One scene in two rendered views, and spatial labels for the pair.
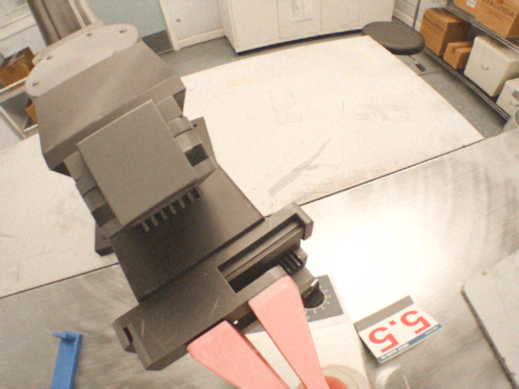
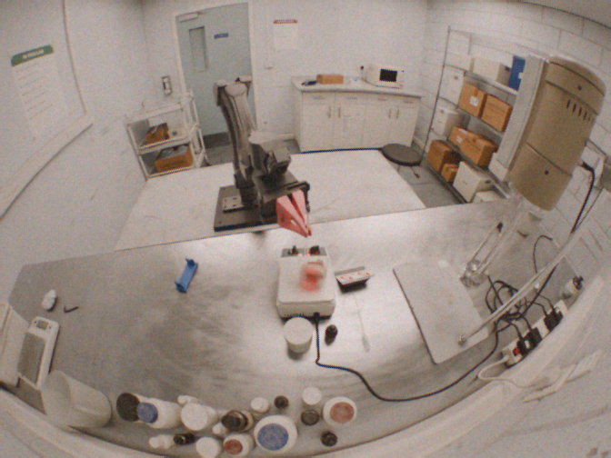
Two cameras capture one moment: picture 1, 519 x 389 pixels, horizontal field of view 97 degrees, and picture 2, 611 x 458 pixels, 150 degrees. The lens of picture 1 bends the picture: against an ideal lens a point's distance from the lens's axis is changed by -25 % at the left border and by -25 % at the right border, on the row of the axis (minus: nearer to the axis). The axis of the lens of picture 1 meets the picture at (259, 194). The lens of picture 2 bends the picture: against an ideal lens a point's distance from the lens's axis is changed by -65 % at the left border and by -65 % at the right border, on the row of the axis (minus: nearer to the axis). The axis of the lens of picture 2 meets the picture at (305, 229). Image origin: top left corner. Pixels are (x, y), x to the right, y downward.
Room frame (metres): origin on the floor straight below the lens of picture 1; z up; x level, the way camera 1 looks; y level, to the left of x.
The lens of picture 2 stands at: (-0.30, 0.00, 1.43)
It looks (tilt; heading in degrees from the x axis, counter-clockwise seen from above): 46 degrees down; 358
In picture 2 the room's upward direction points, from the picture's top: straight up
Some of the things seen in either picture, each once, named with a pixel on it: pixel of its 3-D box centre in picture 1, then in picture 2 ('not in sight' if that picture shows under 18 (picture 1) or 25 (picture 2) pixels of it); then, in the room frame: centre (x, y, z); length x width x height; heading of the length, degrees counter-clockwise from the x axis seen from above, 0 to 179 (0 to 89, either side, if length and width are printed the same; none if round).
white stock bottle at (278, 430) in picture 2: not in sight; (276, 433); (-0.35, 0.05, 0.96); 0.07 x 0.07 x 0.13
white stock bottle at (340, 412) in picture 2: not in sight; (338, 412); (-0.31, -0.06, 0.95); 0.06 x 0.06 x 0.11
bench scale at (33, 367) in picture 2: not in sight; (35, 350); (-0.34, 0.90, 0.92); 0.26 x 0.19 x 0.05; 4
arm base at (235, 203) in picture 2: not in sight; (248, 192); (0.34, 0.17, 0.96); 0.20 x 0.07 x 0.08; 102
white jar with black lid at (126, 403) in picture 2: not in sight; (136, 408); (-0.36, 0.37, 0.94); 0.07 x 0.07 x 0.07
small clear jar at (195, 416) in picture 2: not in sight; (200, 416); (-0.33, 0.21, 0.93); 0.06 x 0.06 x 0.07
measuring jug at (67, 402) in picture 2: not in sight; (82, 405); (-0.40, 0.51, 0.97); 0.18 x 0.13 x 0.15; 96
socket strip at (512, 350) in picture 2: not in sight; (541, 328); (-0.26, -0.73, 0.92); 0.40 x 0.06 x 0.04; 99
